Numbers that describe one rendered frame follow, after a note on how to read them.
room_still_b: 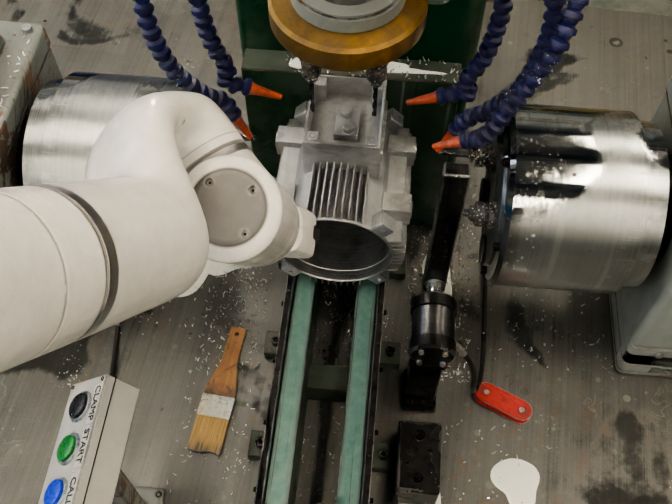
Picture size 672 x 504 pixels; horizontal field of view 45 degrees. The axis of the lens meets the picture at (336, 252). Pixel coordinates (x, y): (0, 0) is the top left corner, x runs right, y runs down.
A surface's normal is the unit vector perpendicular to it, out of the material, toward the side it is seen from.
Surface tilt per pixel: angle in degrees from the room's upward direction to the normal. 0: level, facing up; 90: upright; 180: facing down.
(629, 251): 66
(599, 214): 43
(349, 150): 90
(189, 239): 73
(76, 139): 24
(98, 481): 50
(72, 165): 39
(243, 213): 30
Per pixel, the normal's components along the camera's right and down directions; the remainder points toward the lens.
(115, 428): 0.77, -0.28
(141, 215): 0.80, -0.51
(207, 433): -0.03, -0.51
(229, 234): -0.04, 0.06
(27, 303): 0.94, 0.11
